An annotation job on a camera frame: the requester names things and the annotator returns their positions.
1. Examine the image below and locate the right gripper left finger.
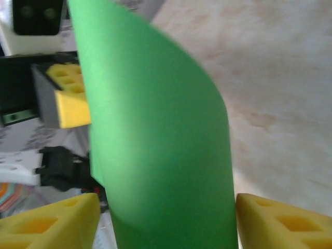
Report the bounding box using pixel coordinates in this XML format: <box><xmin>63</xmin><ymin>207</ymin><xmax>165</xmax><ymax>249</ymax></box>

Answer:
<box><xmin>0</xmin><ymin>193</ymin><xmax>101</xmax><ymax>249</ymax></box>

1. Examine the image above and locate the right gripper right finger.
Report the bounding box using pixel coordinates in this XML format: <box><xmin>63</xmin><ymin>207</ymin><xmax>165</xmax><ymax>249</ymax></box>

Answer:
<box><xmin>235</xmin><ymin>193</ymin><xmax>332</xmax><ymax>249</ymax></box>

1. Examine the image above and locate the green square paper sheet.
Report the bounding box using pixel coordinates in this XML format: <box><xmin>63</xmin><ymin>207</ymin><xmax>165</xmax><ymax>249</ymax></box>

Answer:
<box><xmin>66</xmin><ymin>0</ymin><xmax>239</xmax><ymax>249</ymax></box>

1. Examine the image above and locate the colourful striped object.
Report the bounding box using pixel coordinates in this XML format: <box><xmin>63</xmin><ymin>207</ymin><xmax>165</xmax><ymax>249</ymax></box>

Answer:
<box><xmin>0</xmin><ymin>181</ymin><xmax>37</xmax><ymax>220</ymax></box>

